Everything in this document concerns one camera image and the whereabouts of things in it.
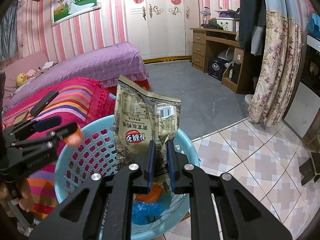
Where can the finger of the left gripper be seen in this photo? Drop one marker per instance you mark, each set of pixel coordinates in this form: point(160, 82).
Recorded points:
point(30, 127)
point(57, 135)

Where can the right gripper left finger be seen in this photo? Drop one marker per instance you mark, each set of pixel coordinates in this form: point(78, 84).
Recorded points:
point(143, 183)

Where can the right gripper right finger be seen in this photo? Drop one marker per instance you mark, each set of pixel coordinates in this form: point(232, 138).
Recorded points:
point(180, 182)

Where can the orange plastic bag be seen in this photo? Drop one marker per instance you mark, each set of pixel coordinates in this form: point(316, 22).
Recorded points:
point(152, 196)

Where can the patterned snack bag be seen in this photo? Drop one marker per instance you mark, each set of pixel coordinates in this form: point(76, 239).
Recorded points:
point(141, 116)

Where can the blue plastic wrapper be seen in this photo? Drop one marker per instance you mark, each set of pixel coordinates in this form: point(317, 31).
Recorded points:
point(145, 213)

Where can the left hand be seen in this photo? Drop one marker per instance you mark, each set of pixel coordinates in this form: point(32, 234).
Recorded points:
point(24, 196)

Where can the black rectangular case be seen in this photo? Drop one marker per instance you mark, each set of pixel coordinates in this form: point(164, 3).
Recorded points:
point(43, 103)

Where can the light blue plastic basket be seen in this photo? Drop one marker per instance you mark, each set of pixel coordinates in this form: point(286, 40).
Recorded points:
point(97, 154)

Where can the yellow duck plush toy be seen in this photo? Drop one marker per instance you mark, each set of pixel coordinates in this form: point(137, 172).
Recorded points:
point(21, 79)

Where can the pink headboard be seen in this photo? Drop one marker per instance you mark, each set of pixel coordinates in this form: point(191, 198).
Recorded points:
point(23, 65)

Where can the grey curtain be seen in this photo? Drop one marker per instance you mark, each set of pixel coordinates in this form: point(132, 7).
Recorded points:
point(9, 43)

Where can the purple dotted bed cover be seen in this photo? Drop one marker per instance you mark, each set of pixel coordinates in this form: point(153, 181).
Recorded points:
point(104, 64)

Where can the black box under desk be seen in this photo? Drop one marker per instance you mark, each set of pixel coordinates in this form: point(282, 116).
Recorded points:
point(216, 67)

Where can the wooden desk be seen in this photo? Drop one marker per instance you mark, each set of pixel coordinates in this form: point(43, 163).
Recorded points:
point(218, 53)

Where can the white wardrobe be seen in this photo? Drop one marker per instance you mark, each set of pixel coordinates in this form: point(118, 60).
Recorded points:
point(162, 28)

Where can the floral curtain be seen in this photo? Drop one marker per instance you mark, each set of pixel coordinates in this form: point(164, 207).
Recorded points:
point(283, 46)

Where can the desk lamp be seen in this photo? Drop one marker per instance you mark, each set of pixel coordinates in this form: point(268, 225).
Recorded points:
point(205, 13)

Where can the white storage box on desk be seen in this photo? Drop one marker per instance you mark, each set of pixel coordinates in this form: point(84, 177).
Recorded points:
point(227, 24)

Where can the dark hanging jacket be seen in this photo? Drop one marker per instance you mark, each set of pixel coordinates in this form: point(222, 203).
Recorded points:
point(252, 25)

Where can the wedding photo wall picture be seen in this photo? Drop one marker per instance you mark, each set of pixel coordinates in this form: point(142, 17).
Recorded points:
point(62, 10)

